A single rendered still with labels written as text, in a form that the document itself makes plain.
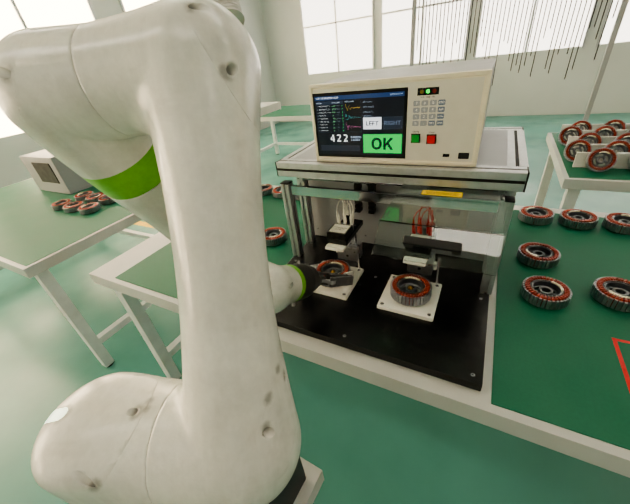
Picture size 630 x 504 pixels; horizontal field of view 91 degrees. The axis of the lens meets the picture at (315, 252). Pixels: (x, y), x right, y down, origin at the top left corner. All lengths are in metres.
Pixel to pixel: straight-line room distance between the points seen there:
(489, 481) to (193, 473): 1.30
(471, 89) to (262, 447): 0.77
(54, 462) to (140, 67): 0.39
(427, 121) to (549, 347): 0.61
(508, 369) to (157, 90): 0.82
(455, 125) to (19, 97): 0.76
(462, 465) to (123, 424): 1.32
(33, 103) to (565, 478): 1.73
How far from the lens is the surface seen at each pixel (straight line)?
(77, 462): 0.44
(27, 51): 0.44
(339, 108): 0.91
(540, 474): 1.63
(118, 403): 0.44
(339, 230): 0.96
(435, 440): 1.57
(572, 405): 0.85
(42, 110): 0.43
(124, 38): 0.37
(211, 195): 0.30
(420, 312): 0.88
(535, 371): 0.87
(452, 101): 0.84
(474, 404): 0.78
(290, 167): 1.00
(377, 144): 0.89
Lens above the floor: 1.39
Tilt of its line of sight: 33 degrees down
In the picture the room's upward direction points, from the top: 8 degrees counter-clockwise
